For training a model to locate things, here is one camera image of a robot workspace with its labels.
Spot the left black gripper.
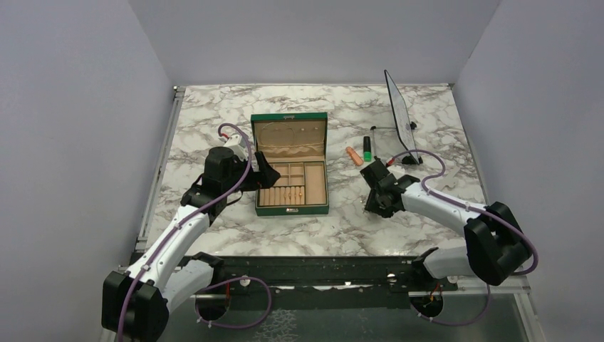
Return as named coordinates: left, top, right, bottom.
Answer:
left=223, top=151, right=281, bottom=195

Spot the green jewelry box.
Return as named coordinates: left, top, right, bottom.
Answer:
left=250, top=112, right=330, bottom=217

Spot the silver bangle bracelet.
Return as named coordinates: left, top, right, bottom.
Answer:
left=259, top=121, right=297, bottom=148

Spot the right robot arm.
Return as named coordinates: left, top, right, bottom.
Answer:
left=360, top=160, right=535, bottom=290

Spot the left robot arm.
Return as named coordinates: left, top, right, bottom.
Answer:
left=101, top=147, right=280, bottom=341

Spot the green highlighter pen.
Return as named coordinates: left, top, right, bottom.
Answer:
left=363, top=135, right=373, bottom=162

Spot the small whiteboard on stand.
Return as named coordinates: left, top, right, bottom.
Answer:
left=370, top=69, right=423, bottom=165

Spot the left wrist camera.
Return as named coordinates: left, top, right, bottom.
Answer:
left=223, top=134, right=250, bottom=162

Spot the aluminium frame rail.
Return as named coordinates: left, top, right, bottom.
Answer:
left=116, top=85, right=187, bottom=271

